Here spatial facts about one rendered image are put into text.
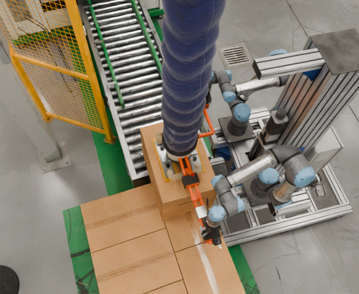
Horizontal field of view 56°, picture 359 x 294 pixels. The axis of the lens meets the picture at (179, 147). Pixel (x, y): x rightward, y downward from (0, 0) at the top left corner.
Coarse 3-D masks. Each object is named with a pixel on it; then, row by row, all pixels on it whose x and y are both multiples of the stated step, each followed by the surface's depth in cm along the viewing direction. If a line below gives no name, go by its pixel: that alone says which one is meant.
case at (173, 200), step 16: (144, 128) 246; (160, 128) 246; (144, 144) 245; (208, 160) 236; (160, 176) 228; (208, 176) 230; (160, 192) 223; (176, 192) 223; (208, 192) 229; (160, 208) 243; (176, 208) 237; (192, 208) 250
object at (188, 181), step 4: (192, 172) 214; (184, 176) 214; (188, 176) 214; (196, 176) 213; (184, 180) 211; (188, 180) 212; (192, 180) 212; (196, 180) 213; (184, 184) 210; (188, 184) 211; (192, 184) 210; (196, 184) 211
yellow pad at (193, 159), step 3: (198, 153) 236; (192, 156) 234; (195, 156) 232; (198, 156) 234; (189, 159) 233; (192, 159) 232; (195, 159) 230; (198, 159) 233; (201, 159) 234; (189, 162) 233; (192, 162) 232; (195, 162) 232; (198, 162) 232; (201, 162) 233; (192, 165) 231; (192, 168) 230; (195, 168) 230; (204, 168) 231; (204, 171) 230
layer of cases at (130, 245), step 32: (128, 192) 278; (96, 224) 265; (128, 224) 266; (160, 224) 267; (192, 224) 268; (96, 256) 254; (128, 256) 255; (160, 256) 255; (192, 256) 256; (224, 256) 257; (128, 288) 244; (160, 288) 245; (192, 288) 246; (224, 288) 247
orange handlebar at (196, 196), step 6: (204, 108) 240; (204, 114) 239; (210, 126) 233; (210, 132) 230; (186, 156) 221; (180, 162) 219; (186, 162) 219; (192, 192) 210; (198, 192) 209; (192, 198) 207; (198, 198) 207
